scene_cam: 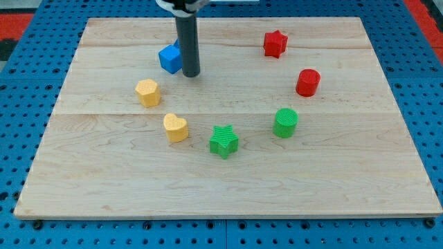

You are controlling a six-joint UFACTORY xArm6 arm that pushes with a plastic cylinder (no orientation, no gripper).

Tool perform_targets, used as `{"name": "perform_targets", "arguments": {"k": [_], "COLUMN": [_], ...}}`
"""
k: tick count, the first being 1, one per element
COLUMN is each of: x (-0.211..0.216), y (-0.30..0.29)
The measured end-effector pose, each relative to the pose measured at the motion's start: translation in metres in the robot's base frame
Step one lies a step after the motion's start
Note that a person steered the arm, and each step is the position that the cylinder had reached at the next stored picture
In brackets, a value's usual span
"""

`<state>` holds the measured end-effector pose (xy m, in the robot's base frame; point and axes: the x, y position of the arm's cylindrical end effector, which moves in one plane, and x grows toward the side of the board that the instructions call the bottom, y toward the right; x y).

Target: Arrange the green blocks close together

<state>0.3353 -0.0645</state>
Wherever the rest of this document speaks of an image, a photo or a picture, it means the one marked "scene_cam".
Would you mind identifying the green star block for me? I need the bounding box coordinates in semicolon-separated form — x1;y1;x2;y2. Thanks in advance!
209;124;239;160

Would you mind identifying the yellow heart block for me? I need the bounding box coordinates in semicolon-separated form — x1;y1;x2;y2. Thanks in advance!
163;113;189;143

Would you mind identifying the green cylinder block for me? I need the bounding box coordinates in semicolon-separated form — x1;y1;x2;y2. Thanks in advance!
273;108;298;138

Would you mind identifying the light wooden board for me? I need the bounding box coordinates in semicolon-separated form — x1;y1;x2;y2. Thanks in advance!
14;17;442;220

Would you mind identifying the yellow hexagon block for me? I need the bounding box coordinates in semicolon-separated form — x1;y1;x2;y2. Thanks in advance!
135;79;161;108

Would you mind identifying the blue cube block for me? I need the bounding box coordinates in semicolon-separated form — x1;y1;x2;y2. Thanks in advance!
159;39;182;74

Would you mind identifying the red cylinder block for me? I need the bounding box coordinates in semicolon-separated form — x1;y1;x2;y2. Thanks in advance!
295;68;320;97

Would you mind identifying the red star block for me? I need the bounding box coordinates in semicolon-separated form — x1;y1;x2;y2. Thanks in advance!
263;30;288;59

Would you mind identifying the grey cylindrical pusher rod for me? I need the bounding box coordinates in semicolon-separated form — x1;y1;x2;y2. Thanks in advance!
175;15;200;77

